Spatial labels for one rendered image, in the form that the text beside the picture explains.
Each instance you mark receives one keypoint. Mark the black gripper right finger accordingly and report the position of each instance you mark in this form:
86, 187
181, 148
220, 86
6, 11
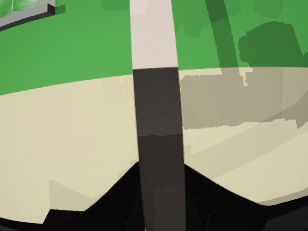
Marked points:
210, 207

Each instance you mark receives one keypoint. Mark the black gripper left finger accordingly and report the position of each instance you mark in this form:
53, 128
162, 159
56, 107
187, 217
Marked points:
120, 209

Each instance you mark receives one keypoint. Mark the green putting mat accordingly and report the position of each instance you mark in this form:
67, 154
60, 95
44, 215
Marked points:
91, 39

